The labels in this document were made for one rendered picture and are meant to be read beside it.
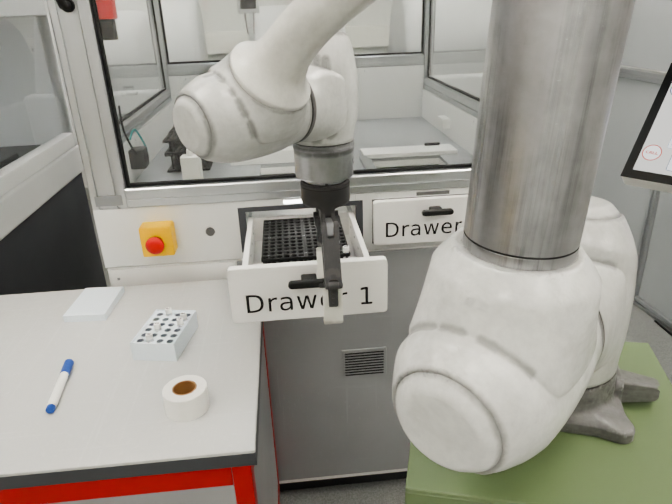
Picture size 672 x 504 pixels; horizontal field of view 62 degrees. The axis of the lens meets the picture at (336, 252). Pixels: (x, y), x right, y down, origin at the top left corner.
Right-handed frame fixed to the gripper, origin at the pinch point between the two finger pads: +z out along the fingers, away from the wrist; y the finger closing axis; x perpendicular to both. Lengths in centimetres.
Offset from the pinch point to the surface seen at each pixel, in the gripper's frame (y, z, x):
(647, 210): 141, 45, -155
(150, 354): 7.6, 13.6, 33.0
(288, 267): 8.9, -1.5, 6.5
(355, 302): 8.9, 6.6, -5.4
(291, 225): 36.9, 1.3, 5.5
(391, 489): 42, 91, -19
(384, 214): 40.4, 1.4, -16.5
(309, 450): 42, 73, 5
